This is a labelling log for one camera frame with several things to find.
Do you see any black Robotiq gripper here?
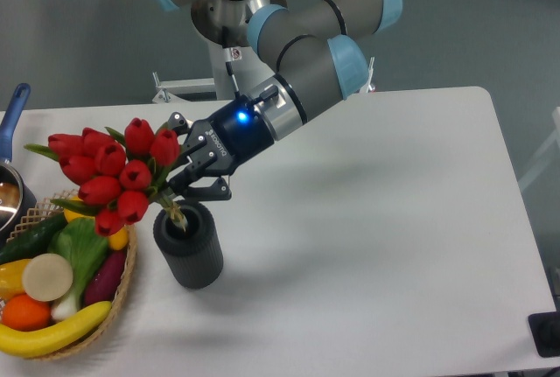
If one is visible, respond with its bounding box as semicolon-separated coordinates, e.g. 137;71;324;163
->
168;95;274;201

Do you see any red tulip bouquet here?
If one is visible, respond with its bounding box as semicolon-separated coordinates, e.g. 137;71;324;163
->
24;118;188;237

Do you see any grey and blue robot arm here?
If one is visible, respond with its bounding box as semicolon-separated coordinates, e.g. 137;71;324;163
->
158;0;403;201

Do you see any dark grey ribbed vase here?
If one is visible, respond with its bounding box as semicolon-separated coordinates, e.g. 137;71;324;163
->
153;202;224;290

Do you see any yellow squash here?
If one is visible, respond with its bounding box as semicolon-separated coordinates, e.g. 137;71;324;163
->
63;208;129;251

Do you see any green bok choy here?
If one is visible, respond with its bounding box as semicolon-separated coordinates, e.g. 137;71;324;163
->
48;217;109;322

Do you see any purple sweet potato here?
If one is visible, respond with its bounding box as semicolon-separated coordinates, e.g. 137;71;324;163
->
83;250;126;306

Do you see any woven wicker basket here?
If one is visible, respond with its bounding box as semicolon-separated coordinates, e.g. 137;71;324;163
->
1;189;137;360

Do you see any dark green cucumber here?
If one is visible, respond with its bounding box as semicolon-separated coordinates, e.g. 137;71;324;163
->
1;213;67;264

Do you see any beige round slice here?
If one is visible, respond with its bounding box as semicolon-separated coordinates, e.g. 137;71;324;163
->
22;253;74;302

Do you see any yellow bell pepper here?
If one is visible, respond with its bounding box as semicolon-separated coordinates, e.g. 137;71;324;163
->
0;259;31;301

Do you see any orange fruit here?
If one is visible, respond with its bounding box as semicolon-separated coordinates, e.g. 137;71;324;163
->
2;294;51;332

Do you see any yellow banana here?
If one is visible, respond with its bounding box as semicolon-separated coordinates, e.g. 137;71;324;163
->
1;301;112;359

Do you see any black device at table edge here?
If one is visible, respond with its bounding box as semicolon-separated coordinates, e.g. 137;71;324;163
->
528;311;559;358

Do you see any metal table clamp bracket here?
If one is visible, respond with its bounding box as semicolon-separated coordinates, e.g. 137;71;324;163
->
151;72;217;104

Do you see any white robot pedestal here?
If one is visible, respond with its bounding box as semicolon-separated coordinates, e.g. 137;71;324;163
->
205;37;273;100

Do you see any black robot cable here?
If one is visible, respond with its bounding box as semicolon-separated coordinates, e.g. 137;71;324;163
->
220;26;243;100

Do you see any blue handled saucepan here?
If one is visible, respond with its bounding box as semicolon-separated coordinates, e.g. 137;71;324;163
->
1;83;36;247

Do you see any white frame at right edge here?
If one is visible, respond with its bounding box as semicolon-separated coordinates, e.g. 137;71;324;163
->
518;107;559;192

